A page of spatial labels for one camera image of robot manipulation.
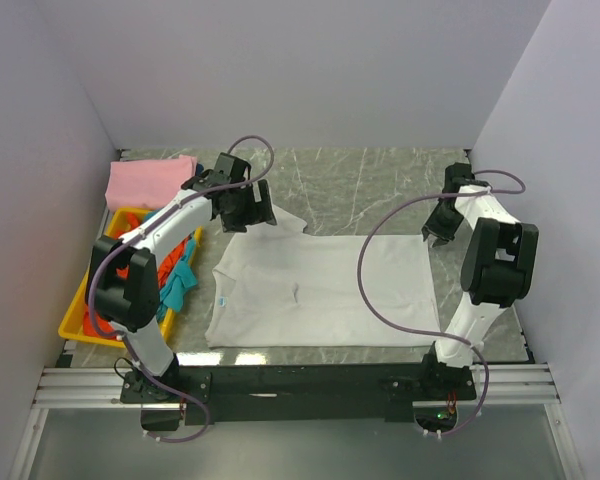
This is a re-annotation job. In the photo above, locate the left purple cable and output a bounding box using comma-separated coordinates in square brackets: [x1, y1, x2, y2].
[87, 133, 275, 444]

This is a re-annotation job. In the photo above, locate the folded pink t shirt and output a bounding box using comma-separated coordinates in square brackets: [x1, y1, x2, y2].
[105, 155, 198, 212]

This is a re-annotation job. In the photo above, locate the white t shirt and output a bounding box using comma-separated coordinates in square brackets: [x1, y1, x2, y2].
[205, 208, 440, 348]

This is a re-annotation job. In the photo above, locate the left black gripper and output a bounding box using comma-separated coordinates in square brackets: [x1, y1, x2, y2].
[222, 180, 276, 233]

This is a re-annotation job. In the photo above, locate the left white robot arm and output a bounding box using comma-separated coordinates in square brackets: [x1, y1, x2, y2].
[85, 153, 276, 402]

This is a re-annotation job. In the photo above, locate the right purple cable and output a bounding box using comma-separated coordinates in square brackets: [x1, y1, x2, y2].
[355, 169, 527, 437]

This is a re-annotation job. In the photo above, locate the purple cable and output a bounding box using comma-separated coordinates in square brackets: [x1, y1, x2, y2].
[355, 169, 527, 437]
[87, 133, 275, 444]

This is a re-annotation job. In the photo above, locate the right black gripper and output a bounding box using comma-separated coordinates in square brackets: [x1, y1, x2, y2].
[420, 202, 464, 247]

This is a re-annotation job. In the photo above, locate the teal t shirt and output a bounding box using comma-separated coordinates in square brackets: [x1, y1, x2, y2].
[156, 234, 198, 322]

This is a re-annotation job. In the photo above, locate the orange t shirt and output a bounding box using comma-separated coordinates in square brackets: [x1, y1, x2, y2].
[82, 212, 191, 341]

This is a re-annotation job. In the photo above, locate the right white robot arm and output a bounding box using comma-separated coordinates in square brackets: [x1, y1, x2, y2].
[421, 163, 539, 368]

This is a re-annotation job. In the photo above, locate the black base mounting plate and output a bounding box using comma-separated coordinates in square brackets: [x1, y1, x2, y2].
[120, 357, 477, 431]

